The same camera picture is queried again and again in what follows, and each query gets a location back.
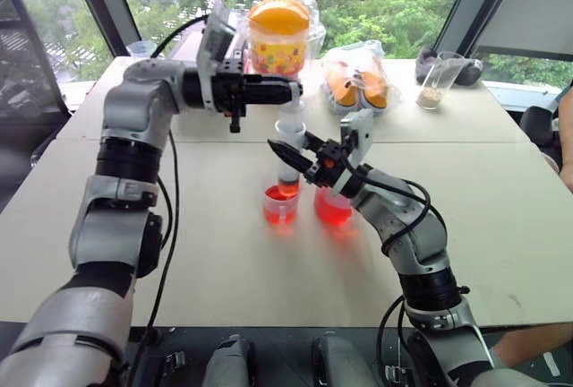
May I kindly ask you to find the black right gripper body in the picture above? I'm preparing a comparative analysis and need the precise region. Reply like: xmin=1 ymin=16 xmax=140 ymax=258
xmin=307 ymin=138 xmax=355 ymax=189

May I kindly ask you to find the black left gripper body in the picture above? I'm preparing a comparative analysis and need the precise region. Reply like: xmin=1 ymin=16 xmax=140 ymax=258
xmin=210 ymin=58 xmax=247 ymax=134

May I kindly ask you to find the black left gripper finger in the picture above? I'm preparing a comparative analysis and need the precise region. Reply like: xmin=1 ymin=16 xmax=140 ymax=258
xmin=244 ymin=90 xmax=293 ymax=107
xmin=244 ymin=73 xmax=293 ymax=92

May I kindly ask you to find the clear plastic syringe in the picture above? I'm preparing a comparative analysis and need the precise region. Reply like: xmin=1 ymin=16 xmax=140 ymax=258
xmin=274 ymin=81 xmax=308 ymax=192

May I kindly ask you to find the large cup with red liquid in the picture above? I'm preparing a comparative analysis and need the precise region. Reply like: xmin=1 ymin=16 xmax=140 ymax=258
xmin=312 ymin=183 xmax=355 ymax=230

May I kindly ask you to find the small cup with red liquid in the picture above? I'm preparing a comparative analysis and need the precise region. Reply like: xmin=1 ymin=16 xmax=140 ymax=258
xmin=262 ymin=182 xmax=301 ymax=228

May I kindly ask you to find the clear empty plastic cup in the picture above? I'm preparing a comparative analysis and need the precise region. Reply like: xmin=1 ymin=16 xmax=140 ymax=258
xmin=126 ymin=40 xmax=157 ymax=59

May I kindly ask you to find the candy jar with orange lid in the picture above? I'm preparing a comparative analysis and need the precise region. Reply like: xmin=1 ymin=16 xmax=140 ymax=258
xmin=246 ymin=0 xmax=312 ymax=78

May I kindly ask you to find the clear crumpled plastic bag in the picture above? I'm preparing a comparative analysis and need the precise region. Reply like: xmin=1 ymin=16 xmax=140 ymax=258
xmin=286 ymin=0 xmax=327 ymax=75

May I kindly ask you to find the plastic bag of orange items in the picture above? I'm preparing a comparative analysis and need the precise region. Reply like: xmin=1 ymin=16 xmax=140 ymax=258
xmin=321 ymin=39 xmax=401 ymax=116

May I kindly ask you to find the clear glass with grains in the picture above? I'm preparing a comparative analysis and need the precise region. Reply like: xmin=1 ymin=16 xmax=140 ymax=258
xmin=415 ymin=50 xmax=467 ymax=111

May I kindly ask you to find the dark grey cloth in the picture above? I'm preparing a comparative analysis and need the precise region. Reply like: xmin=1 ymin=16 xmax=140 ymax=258
xmin=415 ymin=44 xmax=485 ymax=87

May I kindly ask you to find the dark grey rounded shape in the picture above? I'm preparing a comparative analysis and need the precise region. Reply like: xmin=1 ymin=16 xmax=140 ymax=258
xmin=312 ymin=331 xmax=380 ymax=387
xmin=206 ymin=333 xmax=257 ymax=387

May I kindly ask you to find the black chair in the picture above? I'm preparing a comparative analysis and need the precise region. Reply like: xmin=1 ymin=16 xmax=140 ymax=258
xmin=520 ymin=104 xmax=564 ymax=174

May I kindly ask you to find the black buckle clip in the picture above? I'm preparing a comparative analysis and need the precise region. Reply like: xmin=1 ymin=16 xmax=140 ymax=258
xmin=161 ymin=349 xmax=187 ymax=378
xmin=383 ymin=361 xmax=412 ymax=387

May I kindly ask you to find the person bare leg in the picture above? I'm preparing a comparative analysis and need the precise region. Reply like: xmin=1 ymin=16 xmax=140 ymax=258
xmin=489 ymin=321 xmax=573 ymax=371

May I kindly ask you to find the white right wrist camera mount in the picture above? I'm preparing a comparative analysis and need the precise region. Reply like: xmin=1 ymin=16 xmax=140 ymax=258
xmin=338 ymin=107 xmax=375 ymax=171

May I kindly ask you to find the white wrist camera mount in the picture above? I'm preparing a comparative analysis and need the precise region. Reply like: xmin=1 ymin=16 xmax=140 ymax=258
xmin=196 ymin=0 xmax=237 ymax=111
xmin=338 ymin=107 xmax=375 ymax=171

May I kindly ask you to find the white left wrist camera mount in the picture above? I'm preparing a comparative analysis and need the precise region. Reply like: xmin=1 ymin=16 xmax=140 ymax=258
xmin=196 ymin=0 xmax=237 ymax=111

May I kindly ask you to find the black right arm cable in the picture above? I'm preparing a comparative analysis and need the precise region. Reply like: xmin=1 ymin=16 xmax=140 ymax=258
xmin=351 ymin=163 xmax=434 ymax=382

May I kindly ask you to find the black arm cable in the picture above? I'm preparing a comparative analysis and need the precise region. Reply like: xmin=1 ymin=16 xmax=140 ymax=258
xmin=351 ymin=163 xmax=434 ymax=382
xmin=129 ymin=14 xmax=211 ymax=387

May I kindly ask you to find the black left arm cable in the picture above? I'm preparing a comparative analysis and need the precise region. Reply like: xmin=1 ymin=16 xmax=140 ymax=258
xmin=129 ymin=14 xmax=211 ymax=387

